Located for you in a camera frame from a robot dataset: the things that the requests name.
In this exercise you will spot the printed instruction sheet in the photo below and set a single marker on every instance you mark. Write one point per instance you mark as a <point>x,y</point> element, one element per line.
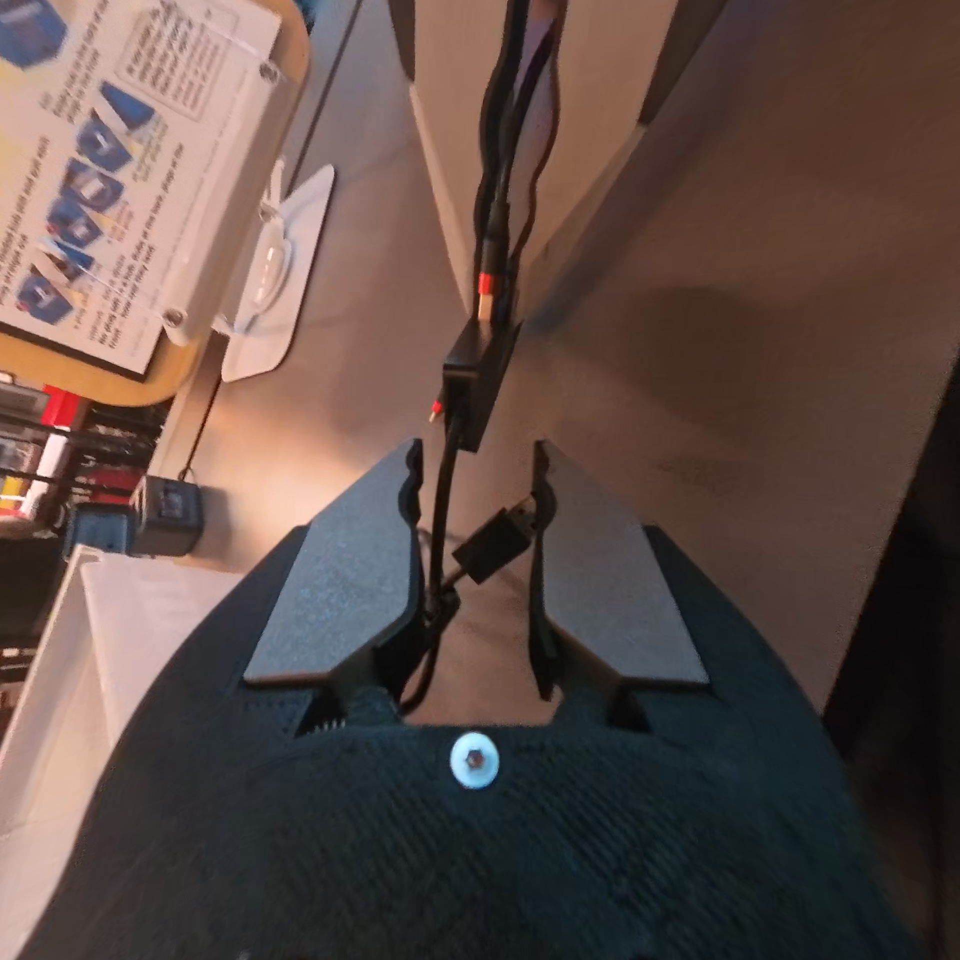
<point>112,187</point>

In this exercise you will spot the wooden display board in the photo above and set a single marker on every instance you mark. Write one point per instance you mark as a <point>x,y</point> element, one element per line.
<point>292,82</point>

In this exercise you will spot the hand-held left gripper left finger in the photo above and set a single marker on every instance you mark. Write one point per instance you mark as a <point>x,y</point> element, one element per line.
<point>330,600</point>

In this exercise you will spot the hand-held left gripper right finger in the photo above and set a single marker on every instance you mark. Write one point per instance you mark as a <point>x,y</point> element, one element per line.
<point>615,600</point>

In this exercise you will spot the person's dark clothed body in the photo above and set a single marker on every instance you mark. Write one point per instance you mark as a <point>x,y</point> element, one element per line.
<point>900,675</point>

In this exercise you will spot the clear plastic bin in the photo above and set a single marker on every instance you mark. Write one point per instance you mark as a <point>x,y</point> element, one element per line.
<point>112,637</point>

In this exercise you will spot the white stand base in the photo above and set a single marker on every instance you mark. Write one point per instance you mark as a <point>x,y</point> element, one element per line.
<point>300,247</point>

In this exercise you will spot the black USB hub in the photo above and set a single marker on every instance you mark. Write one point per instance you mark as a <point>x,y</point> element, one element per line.
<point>480,375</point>

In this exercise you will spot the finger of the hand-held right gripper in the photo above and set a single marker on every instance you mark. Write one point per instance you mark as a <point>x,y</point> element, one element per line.
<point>600,90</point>
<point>450,112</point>

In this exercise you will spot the red plastic bin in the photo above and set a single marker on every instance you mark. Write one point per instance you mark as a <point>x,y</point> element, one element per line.
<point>64,409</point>

